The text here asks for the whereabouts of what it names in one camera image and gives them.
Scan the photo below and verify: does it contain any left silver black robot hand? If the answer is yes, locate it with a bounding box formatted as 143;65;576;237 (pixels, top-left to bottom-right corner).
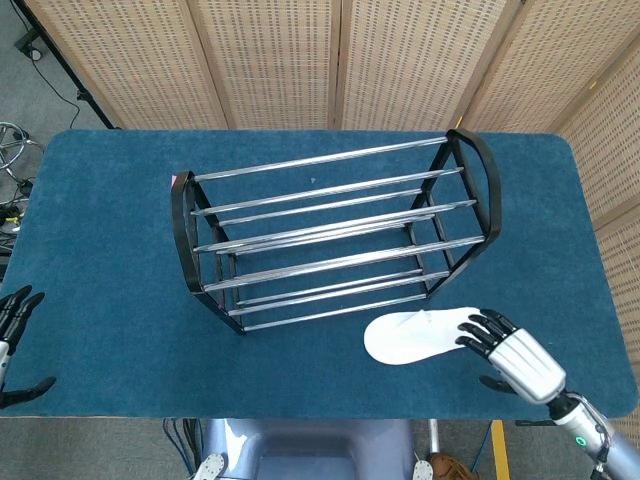
0;284;57;410

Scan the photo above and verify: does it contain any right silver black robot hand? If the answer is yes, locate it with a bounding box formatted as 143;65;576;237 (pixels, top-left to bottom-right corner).
454;308;568;404

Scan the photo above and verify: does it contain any white slipper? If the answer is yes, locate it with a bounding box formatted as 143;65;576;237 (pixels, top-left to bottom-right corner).
363;306;484;366

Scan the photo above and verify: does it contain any black chrome shoe rack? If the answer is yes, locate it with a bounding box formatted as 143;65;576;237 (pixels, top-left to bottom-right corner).
170;128;503;336

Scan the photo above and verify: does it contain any yellow floor tape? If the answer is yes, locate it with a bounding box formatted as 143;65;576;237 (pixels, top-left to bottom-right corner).
490;419;512;480

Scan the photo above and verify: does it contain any blue carpet table mat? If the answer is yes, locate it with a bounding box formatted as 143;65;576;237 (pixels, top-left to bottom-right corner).
0;128;640;420

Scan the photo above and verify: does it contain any black stand pole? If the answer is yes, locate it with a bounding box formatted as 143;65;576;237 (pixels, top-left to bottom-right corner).
8;0;122;131

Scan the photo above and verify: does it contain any blue-grey robot torso base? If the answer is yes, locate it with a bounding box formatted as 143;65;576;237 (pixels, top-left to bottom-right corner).
202;418;416;480

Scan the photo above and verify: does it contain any cable clutter on floor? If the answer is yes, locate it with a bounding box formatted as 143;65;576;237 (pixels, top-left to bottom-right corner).
0;177;34;261

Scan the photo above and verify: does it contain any chrome stool frame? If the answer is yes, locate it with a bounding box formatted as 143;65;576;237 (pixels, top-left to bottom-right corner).
0;121;45;179

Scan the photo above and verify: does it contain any cable bundle under table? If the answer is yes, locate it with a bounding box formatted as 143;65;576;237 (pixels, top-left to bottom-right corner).
162;418;205;480

